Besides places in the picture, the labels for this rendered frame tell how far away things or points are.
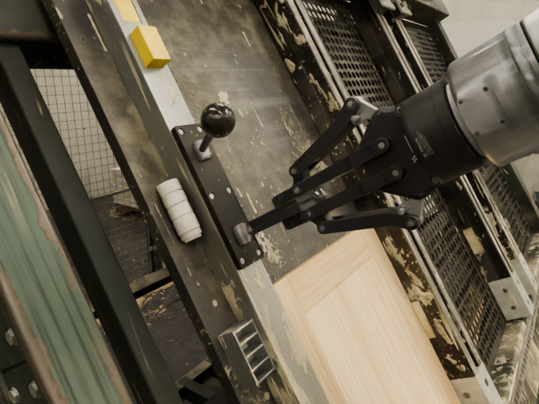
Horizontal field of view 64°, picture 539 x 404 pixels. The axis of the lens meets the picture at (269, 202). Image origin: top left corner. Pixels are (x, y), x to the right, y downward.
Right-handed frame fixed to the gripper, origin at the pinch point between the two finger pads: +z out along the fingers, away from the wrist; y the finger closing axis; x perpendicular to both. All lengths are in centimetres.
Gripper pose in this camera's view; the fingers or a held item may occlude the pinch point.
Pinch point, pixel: (281, 213)
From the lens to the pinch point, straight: 45.7
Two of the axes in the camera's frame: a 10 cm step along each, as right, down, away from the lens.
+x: 5.7, -2.3, 7.9
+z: -6.9, 3.7, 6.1
